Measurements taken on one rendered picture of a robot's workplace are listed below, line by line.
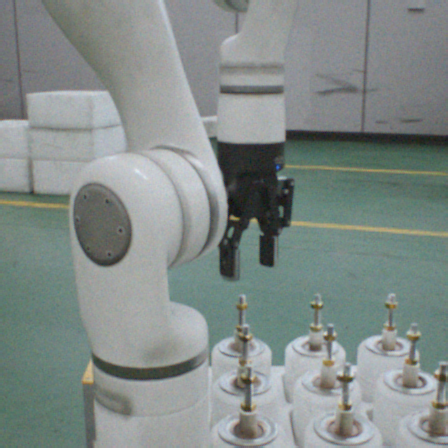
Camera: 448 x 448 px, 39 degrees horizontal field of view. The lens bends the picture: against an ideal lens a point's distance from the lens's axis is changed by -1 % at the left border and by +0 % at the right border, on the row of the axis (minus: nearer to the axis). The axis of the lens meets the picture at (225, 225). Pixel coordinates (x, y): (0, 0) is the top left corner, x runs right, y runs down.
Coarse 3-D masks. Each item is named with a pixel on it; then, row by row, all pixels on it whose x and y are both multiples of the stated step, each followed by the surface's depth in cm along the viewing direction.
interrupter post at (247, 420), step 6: (240, 414) 77; (246, 414) 77; (252, 414) 77; (240, 420) 78; (246, 420) 77; (252, 420) 77; (240, 426) 78; (246, 426) 77; (252, 426) 77; (240, 432) 78; (246, 432) 77; (252, 432) 77
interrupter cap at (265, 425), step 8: (232, 416) 81; (264, 416) 81; (224, 424) 79; (232, 424) 79; (264, 424) 79; (272, 424) 79; (224, 432) 78; (232, 432) 78; (256, 432) 78; (264, 432) 78; (272, 432) 78; (224, 440) 76; (232, 440) 76; (240, 440) 76; (248, 440) 76; (256, 440) 76; (264, 440) 76; (272, 440) 76
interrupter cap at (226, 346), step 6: (222, 342) 103; (228, 342) 103; (252, 342) 103; (258, 342) 103; (222, 348) 101; (228, 348) 101; (234, 348) 101; (252, 348) 101; (258, 348) 101; (264, 348) 101; (228, 354) 98; (234, 354) 98; (240, 354) 99; (252, 354) 98; (258, 354) 99
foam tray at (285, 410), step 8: (272, 368) 110; (280, 368) 110; (352, 368) 110; (272, 376) 107; (280, 376) 107; (280, 384) 104; (280, 392) 102; (280, 400) 99; (280, 408) 97; (288, 408) 97; (368, 408) 97; (280, 416) 95; (288, 416) 95; (368, 416) 97; (280, 424) 93; (288, 424) 93; (288, 432) 91; (288, 440) 89
